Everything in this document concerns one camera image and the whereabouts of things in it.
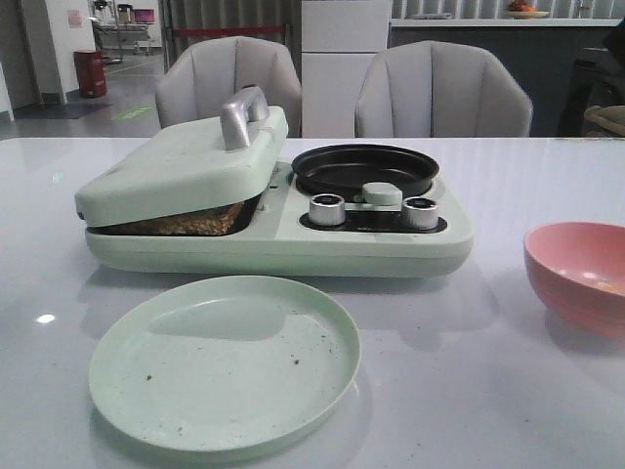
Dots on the white bread slice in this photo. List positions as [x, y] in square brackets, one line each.
[213, 221]

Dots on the mint green sandwich maker lid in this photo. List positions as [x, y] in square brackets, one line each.
[191, 166]

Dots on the pink bowl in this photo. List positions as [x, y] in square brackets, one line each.
[576, 269]

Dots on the mint green breakfast maker base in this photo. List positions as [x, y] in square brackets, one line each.
[275, 243]

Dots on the left silver control knob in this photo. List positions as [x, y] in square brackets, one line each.
[327, 210]

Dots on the silver control knob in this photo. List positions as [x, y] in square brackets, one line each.
[419, 213]
[327, 210]

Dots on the black round frying pan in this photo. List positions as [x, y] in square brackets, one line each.
[344, 169]

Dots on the right silver control knob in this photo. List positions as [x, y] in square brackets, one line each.
[419, 213]

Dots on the mint green round plate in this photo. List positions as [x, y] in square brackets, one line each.
[227, 367]

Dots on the right grey upholstered chair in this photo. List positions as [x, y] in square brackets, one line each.
[433, 89]

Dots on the grey upholstered chair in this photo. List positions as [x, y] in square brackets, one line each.
[210, 72]
[433, 89]

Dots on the left grey upholstered chair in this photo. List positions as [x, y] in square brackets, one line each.
[210, 72]

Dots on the white refrigerator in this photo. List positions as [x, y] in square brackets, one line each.
[339, 41]

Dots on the red barrier belt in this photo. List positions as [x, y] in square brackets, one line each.
[230, 31]

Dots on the red trash bin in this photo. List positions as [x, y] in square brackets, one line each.
[90, 73]

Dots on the fruit bowl on counter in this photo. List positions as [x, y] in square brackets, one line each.
[520, 10]

